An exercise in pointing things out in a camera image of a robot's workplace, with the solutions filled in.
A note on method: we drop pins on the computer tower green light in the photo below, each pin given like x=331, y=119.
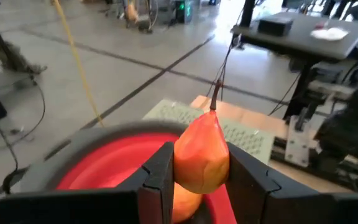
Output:
x=183, y=9

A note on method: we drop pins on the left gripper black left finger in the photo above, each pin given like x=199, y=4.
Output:
x=89, y=208

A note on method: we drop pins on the small yellow machine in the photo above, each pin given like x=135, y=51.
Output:
x=131, y=12

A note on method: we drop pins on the white cloth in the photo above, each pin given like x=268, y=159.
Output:
x=329, y=33

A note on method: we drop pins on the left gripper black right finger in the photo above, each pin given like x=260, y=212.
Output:
x=291, y=208

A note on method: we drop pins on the black equipment box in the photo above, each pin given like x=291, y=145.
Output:
x=275, y=25

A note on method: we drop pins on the red collapsible bowl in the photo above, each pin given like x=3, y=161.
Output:
x=104, y=165

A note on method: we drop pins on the black aluminium table frame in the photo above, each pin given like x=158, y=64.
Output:
x=322, y=175

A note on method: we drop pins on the dark grey workbench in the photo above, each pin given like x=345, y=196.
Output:
x=300, y=37

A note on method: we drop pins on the small orange pear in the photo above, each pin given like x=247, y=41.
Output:
x=200, y=155

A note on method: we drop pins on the pale green perforated metal shelf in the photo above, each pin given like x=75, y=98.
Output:
x=247, y=140

